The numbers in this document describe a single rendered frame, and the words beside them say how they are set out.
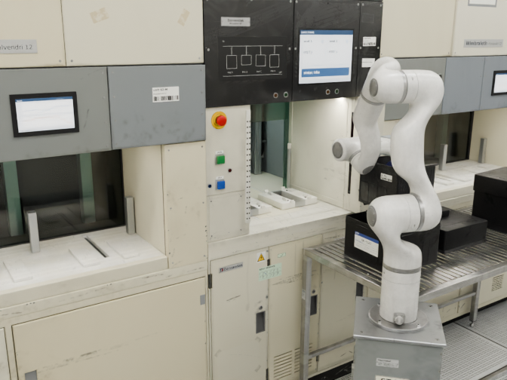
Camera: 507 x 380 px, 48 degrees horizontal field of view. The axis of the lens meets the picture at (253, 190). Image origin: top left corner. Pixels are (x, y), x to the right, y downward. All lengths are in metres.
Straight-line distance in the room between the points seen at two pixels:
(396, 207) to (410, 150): 0.18
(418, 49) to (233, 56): 1.02
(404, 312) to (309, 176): 1.17
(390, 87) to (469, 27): 1.42
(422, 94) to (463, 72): 1.31
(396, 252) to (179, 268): 0.85
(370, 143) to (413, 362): 0.74
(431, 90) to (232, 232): 0.98
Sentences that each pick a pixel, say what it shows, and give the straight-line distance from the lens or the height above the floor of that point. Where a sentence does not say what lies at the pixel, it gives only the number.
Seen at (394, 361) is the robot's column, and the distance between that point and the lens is 1.89.
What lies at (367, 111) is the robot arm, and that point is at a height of 1.41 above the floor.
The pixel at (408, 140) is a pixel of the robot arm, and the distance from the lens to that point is 1.75.
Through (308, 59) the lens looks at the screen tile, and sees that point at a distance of 2.35.
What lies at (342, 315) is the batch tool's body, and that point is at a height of 0.35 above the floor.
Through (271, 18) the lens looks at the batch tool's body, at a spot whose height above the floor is 1.72.
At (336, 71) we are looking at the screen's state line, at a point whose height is 1.51.
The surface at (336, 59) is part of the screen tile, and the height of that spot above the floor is 1.56.
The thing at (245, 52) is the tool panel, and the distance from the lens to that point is 2.17.
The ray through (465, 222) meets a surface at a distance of 2.69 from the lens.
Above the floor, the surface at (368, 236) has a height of 0.88.
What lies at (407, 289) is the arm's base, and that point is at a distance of 1.86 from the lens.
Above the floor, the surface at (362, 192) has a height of 1.04.
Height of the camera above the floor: 1.66
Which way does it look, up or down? 15 degrees down
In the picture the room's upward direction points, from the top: straight up
